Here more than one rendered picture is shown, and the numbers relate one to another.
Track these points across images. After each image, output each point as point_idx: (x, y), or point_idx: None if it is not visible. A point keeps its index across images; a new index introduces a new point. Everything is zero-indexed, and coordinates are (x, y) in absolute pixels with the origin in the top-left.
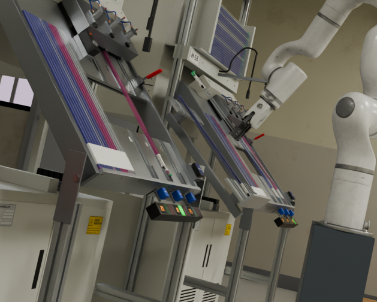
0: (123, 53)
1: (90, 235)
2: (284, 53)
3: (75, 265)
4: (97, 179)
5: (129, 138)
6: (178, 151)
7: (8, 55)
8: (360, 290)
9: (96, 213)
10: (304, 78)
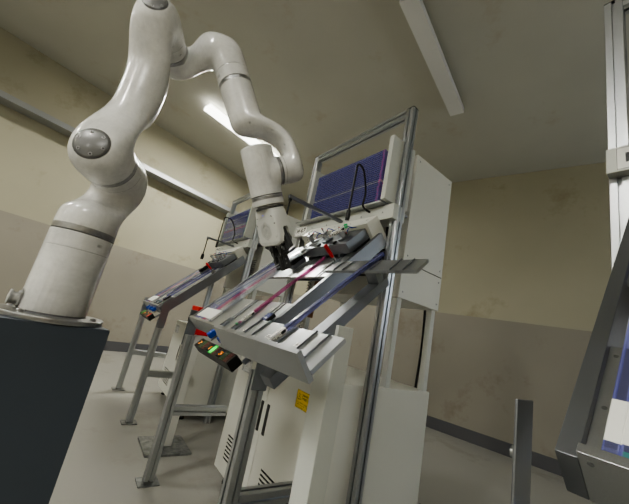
0: (336, 249)
1: (299, 410)
2: (274, 146)
3: (285, 434)
4: (193, 322)
5: (247, 304)
6: (290, 308)
7: (347, 289)
8: None
9: (304, 388)
10: (241, 154)
